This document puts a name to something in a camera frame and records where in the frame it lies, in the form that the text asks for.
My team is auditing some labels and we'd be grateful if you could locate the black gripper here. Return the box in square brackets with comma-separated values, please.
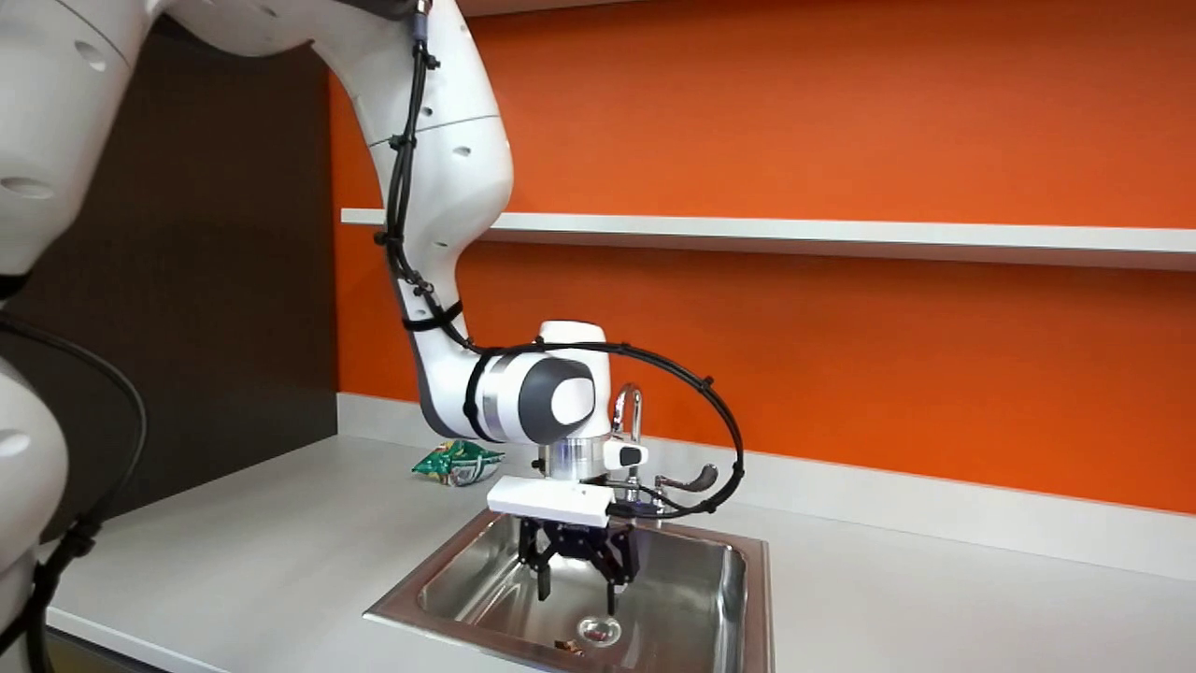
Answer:
[516, 518, 639, 616]

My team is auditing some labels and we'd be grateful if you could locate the round metal sink drain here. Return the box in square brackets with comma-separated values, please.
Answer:
[576, 616, 625, 650]

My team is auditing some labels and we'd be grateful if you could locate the stainless steel sink basin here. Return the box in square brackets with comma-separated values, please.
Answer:
[364, 501, 777, 673]

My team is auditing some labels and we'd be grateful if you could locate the chrome sink faucet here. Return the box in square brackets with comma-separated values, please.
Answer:
[606, 383, 723, 518]

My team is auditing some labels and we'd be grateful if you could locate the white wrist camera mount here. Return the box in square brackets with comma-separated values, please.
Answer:
[482, 474, 625, 529]

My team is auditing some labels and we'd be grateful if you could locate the white wall shelf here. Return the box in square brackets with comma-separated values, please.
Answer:
[336, 206, 1196, 273]

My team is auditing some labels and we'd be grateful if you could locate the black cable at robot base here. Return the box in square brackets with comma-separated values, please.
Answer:
[0, 313, 154, 673]

